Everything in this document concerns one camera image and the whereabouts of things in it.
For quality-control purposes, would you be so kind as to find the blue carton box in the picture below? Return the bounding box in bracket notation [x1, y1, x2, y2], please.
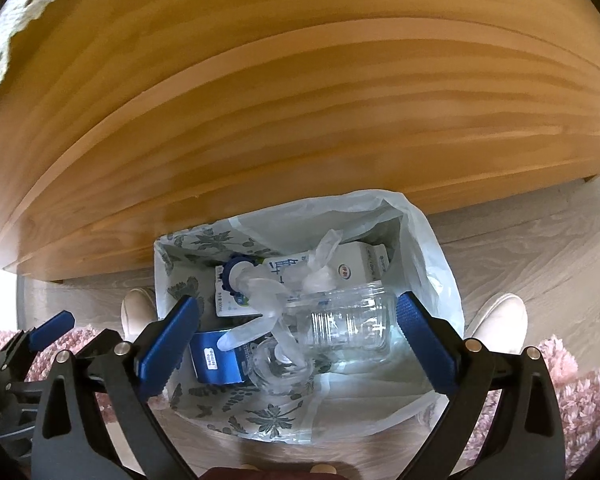
[189, 327, 253, 386]

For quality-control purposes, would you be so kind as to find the white milk carton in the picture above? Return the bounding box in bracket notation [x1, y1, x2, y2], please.
[215, 240, 391, 318]

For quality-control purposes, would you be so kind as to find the person's right white slipper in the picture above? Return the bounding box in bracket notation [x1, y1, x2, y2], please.
[464, 292, 529, 356]

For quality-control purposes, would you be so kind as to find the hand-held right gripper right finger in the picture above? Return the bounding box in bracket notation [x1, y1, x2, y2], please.
[396, 291, 565, 480]

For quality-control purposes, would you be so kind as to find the pink shaggy rug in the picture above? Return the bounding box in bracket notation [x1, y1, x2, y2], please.
[0, 329, 600, 476]

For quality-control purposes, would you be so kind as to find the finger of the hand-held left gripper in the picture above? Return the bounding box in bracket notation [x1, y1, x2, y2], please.
[2, 311, 76, 367]
[75, 328, 123, 361]

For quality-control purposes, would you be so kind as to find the bin with floral liner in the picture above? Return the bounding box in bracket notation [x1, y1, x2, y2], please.
[152, 189, 465, 445]

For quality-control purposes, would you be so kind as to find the person's white slipper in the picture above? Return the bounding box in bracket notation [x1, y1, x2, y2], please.
[464, 292, 529, 356]
[121, 287, 157, 342]

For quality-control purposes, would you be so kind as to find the wooden bed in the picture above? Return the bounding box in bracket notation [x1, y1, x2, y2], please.
[0, 0, 600, 283]

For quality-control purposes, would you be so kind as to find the person's left white slipper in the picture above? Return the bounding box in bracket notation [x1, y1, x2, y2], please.
[121, 287, 157, 342]

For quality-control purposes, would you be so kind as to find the translucent plastic glove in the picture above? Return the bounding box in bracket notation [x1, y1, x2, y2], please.
[216, 229, 346, 366]

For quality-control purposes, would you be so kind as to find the blue jar lid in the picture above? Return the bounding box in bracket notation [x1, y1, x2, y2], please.
[215, 255, 261, 293]

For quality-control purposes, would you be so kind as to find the large clear plastic bottle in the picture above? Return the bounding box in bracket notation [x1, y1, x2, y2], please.
[250, 340, 316, 391]

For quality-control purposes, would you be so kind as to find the clear plastic jar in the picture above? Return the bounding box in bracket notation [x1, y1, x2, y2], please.
[282, 281, 398, 361]

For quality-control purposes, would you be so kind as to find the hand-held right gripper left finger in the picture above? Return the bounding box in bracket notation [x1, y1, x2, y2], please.
[32, 295, 202, 480]

